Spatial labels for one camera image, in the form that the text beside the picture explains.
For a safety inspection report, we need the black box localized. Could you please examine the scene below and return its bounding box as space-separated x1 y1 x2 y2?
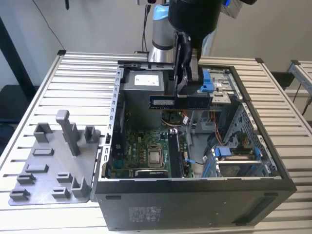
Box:
270 71 296 91

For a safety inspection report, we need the grey power supply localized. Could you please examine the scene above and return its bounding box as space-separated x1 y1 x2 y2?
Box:
119 70 175 130

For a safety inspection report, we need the black graphics card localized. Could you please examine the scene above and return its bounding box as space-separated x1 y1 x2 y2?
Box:
134 168 171 178

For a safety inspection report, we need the blue disk carrier with disk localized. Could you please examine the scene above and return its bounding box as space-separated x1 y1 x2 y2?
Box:
211 145 263 178

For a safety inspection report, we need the CPU socket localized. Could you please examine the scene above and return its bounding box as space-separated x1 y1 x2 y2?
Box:
145 145 165 169

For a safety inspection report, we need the black furniture frame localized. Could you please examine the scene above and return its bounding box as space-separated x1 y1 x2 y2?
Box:
0 16 39 127

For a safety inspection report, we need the orange wire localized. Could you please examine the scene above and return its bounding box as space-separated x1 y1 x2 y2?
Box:
212 110 224 146

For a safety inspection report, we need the blue plug wire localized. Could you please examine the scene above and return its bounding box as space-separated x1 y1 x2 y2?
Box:
184 157 208 165

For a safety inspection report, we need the white red wire bundle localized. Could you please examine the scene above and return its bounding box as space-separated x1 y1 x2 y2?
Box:
161 110 190 127

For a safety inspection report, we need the black open PC case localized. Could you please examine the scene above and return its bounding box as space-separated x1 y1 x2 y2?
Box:
94 59 297 232

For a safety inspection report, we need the installed RAM stick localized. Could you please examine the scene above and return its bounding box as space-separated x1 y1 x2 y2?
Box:
168 131 180 178

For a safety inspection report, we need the green motherboard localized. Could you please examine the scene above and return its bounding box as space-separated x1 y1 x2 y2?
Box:
106 102 195 180

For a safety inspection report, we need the metal slat side table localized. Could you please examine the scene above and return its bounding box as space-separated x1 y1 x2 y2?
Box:
284 59 312 98

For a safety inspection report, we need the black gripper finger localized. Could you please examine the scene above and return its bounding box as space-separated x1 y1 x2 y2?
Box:
173 31 193 98
184 48 204 96

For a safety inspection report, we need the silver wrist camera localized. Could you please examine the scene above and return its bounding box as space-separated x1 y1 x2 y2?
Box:
220 0 243 20

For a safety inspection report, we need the grey parts rack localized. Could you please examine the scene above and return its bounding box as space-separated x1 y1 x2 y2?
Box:
8 110 102 207

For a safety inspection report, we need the thin black wall cable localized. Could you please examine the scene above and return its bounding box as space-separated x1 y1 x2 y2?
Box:
33 0 66 52

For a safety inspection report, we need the black RAM slot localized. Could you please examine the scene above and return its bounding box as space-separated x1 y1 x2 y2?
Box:
177 133 185 176

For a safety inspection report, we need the silver CPU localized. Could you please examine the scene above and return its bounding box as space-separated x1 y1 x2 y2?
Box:
149 151 162 164

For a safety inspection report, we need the grey metal disk bay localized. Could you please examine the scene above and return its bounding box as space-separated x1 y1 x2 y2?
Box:
186 69 242 127

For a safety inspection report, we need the black straight robot cable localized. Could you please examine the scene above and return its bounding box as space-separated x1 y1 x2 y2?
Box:
142 4 151 53

